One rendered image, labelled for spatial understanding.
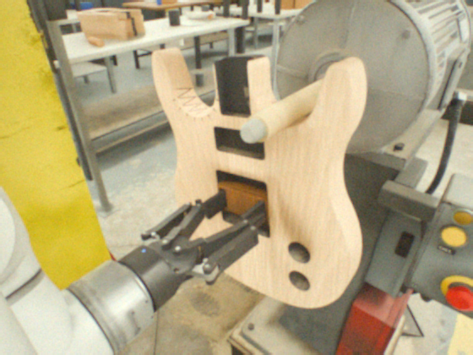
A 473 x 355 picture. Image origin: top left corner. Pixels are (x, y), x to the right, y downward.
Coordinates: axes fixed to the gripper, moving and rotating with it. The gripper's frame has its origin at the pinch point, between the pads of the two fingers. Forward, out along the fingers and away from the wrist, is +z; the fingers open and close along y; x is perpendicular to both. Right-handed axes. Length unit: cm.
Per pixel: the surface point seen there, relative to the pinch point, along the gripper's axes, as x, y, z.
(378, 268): -37, 12, 37
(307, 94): 16.5, 9.0, 5.7
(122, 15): 33, -208, 125
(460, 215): -1.9, 27.6, 15.2
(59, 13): 36, -137, 45
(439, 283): -16.2, 27.0, 16.0
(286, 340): -77, -13, 28
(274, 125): 15.3, 9.6, -3.1
